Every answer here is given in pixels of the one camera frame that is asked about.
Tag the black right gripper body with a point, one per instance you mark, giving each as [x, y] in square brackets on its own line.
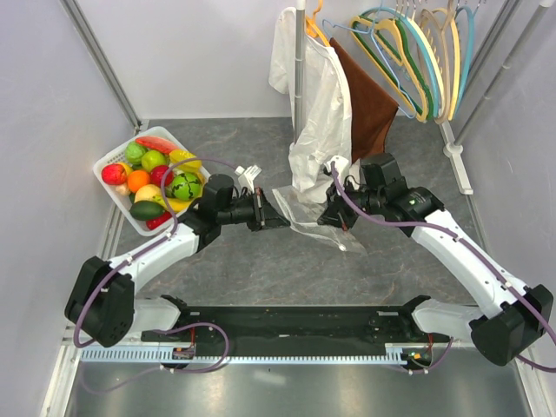
[360, 198]

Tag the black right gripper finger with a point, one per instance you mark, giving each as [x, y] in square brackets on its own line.
[344, 221]
[328, 218]

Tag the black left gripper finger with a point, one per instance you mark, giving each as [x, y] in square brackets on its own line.
[270, 212]
[274, 222]

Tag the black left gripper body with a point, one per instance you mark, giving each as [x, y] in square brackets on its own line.
[249, 210]

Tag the clear spotted zip top bag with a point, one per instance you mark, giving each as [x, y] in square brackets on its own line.
[303, 215]

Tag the round green watermelon toy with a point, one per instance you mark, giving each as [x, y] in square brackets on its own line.
[186, 186]

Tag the yellow bell pepper toy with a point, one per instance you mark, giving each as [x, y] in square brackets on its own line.
[189, 161]

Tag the red pomegranate toy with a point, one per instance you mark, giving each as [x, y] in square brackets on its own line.
[161, 176]

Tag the watermelon slice toy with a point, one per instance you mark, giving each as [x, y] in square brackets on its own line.
[157, 143]

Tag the red apple toy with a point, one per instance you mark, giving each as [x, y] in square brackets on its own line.
[115, 174]

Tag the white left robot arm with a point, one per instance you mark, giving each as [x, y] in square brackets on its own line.
[103, 303]

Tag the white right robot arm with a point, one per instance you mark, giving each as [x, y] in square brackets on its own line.
[508, 315]

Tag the white garment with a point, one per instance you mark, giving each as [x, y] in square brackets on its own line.
[326, 102]

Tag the yellow banana toy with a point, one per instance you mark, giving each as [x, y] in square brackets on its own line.
[175, 204]

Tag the red chili pepper toy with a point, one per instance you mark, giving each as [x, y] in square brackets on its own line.
[158, 221]

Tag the brown towel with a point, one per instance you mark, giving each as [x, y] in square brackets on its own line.
[373, 109]

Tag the yellow pear toy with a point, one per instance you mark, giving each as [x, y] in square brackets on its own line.
[149, 192]

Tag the dark green avocado toy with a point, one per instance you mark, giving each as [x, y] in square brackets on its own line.
[146, 210]

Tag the green apple toy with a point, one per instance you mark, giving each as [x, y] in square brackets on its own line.
[153, 159]

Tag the orange toy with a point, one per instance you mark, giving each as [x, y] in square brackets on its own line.
[137, 179]

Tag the green tomato toy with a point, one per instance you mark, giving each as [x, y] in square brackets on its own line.
[134, 152]

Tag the beige clothes hanger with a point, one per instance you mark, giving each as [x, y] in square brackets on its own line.
[442, 34]

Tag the orange clothes hanger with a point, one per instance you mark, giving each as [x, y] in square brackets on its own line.
[312, 28]

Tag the yellow clothes hanger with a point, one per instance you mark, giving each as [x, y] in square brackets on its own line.
[386, 44]

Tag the green clothes hanger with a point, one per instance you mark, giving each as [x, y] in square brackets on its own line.
[412, 56]

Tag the blue clothes hanger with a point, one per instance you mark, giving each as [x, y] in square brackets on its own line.
[428, 52]

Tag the teal clothes hanger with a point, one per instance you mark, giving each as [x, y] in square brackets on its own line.
[467, 42]

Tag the grey metal rack pole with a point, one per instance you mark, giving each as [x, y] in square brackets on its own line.
[300, 25]

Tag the grey diagonal rack pole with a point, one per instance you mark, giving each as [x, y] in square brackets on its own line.
[509, 34]

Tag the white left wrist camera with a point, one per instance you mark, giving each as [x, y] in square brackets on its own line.
[246, 176]

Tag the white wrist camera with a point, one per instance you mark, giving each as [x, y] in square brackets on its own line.
[246, 176]
[337, 165]

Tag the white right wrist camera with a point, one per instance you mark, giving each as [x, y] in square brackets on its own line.
[337, 165]

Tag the light blue wire hanger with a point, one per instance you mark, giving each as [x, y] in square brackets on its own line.
[380, 11]

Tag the aluminium frame rail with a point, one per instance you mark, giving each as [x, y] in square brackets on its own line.
[85, 31]

